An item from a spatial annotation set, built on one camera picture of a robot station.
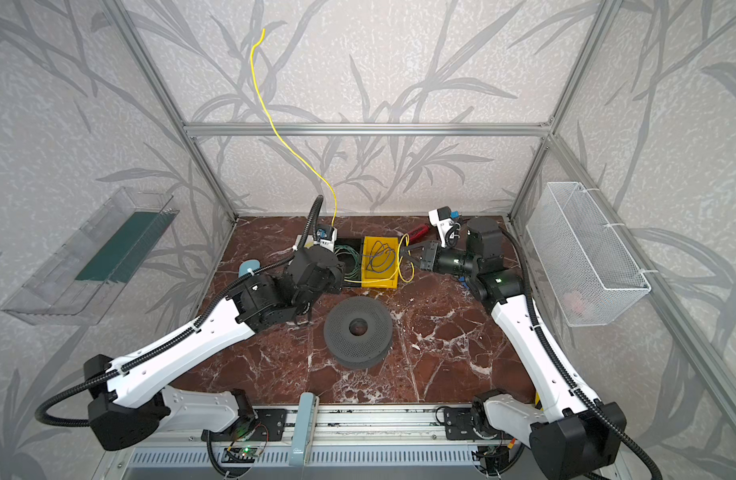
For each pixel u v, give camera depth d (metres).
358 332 0.89
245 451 0.71
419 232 1.12
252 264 1.05
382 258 1.04
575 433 0.37
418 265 0.60
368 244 1.03
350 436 0.73
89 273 0.65
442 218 0.63
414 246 0.64
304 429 0.72
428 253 0.60
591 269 0.61
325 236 0.58
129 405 0.39
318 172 1.09
